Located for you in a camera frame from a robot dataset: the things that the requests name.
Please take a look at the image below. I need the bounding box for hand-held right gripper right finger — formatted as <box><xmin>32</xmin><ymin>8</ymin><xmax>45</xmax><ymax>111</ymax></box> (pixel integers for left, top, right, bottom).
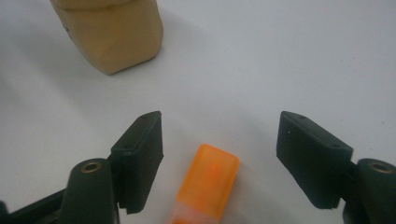
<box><xmin>276</xmin><ymin>110</ymin><xmax>396</xmax><ymax>224</ymax></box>

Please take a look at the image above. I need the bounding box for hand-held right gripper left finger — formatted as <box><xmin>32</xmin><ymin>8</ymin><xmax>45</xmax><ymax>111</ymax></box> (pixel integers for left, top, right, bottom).
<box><xmin>57</xmin><ymin>111</ymin><xmax>164</xmax><ymax>224</ymax></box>

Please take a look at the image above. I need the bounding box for orange highlighter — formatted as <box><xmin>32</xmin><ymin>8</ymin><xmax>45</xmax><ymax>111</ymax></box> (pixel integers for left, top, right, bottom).
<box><xmin>166</xmin><ymin>143</ymin><xmax>241</xmax><ymax>224</ymax></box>

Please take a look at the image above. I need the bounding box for light wooden cup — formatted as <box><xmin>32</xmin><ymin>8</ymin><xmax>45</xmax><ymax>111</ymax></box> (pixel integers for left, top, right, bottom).
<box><xmin>49</xmin><ymin>0</ymin><xmax>164</xmax><ymax>76</ymax></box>

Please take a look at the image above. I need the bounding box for white table board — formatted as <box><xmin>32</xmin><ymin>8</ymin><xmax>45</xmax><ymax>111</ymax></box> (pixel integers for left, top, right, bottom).
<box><xmin>0</xmin><ymin>0</ymin><xmax>396</xmax><ymax>224</ymax></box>

